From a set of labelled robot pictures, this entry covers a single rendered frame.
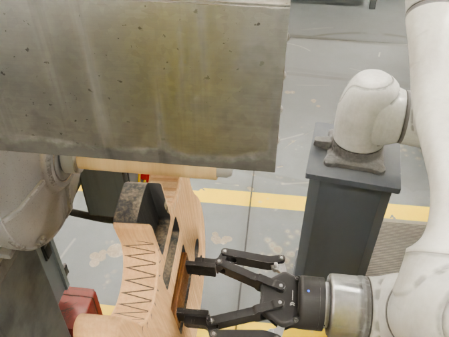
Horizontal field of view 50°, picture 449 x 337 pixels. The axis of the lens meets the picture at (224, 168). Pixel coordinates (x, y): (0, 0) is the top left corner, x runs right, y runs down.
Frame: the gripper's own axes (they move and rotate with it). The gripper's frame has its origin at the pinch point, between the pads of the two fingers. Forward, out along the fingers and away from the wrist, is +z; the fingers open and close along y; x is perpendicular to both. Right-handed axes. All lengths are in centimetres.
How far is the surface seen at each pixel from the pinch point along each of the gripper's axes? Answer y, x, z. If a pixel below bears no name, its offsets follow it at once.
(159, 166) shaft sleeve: 6.9, 20.0, 2.6
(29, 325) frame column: 0.3, -23.4, 32.9
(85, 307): 14, -46, 32
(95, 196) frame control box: 22.6, -10.3, 23.2
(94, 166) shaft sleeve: 6.6, 19.4, 11.1
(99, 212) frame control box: 21.8, -15.0, 23.3
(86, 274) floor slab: 55, -115, 63
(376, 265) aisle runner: 74, -119, -58
